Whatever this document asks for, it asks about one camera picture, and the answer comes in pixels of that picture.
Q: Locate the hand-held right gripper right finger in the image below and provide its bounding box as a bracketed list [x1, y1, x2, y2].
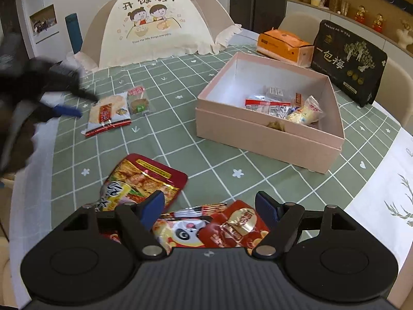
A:
[252, 191, 352, 260]

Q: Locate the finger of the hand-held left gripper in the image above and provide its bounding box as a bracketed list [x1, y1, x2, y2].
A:
[61, 82, 100, 102]
[39, 102, 83, 121]

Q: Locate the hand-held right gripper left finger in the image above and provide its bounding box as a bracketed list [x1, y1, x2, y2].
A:
[63, 190, 168, 260]

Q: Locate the dark red barbecue snack bag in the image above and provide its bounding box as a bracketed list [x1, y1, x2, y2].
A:
[99, 153, 188, 214]

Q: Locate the red cookie snack bag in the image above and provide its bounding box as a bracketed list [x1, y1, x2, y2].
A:
[200, 199, 271, 257]

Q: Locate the rice cracker packet red trim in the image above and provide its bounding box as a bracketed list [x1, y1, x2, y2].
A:
[84, 91, 132, 138]

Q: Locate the panda print snack packet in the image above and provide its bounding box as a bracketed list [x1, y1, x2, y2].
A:
[152, 204, 226, 255]

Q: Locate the pink cardboard box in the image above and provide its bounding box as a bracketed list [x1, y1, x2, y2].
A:
[196, 51, 345, 174]

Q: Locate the pale yellow cake packet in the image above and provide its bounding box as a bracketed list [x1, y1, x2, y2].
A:
[285, 95, 324, 126]

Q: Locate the white red snack packet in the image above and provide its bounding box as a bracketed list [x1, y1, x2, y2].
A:
[245, 95, 292, 118]

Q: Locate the small white snack packet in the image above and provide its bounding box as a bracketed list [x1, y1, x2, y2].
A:
[264, 86, 286, 99]

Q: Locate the green brown small snack packet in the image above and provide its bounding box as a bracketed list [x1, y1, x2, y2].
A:
[127, 86, 152, 115]

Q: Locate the teal thermos bottle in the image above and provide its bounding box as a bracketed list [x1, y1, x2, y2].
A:
[65, 13, 84, 55]

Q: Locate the green checkered tablecloth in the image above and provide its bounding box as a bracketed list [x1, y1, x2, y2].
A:
[10, 35, 404, 265]

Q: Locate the cream cartoon food cover tent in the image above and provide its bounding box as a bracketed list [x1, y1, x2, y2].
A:
[80, 0, 243, 71]

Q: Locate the white bamboo print cloth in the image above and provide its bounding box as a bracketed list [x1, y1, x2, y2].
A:
[347, 126, 413, 298]

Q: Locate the orange tissue box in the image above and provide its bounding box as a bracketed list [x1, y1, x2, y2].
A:
[257, 29, 315, 68]

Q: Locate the black plum snack bag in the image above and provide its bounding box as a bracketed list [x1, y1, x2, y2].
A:
[310, 19, 388, 107]

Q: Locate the beige dining chair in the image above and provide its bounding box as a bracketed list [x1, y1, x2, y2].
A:
[278, 12, 323, 44]
[371, 56, 413, 126]

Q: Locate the dark glass cabinet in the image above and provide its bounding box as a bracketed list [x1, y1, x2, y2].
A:
[231, 0, 289, 31]

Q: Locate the beige sideboard cabinet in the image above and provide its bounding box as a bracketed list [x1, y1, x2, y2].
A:
[285, 0, 413, 72]

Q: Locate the white flower vase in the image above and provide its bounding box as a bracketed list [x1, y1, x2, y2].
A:
[396, 19, 413, 50]

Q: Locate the wall photo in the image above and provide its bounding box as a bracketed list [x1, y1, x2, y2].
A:
[30, 5, 59, 44]

